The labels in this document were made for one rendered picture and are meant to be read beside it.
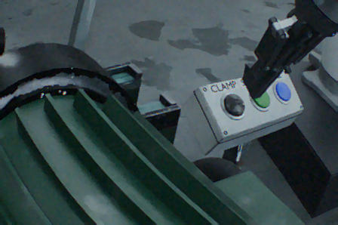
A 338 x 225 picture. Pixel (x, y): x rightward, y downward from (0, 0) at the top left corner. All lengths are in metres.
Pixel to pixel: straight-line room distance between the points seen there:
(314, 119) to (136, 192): 0.99
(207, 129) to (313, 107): 0.43
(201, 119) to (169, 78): 0.56
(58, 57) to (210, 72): 1.17
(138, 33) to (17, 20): 0.35
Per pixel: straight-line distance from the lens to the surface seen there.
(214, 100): 0.95
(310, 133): 1.26
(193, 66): 1.57
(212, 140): 0.95
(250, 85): 0.91
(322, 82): 1.39
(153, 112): 1.17
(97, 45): 1.59
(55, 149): 0.34
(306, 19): 0.76
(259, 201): 0.40
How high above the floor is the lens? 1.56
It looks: 33 degrees down
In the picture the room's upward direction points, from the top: 11 degrees clockwise
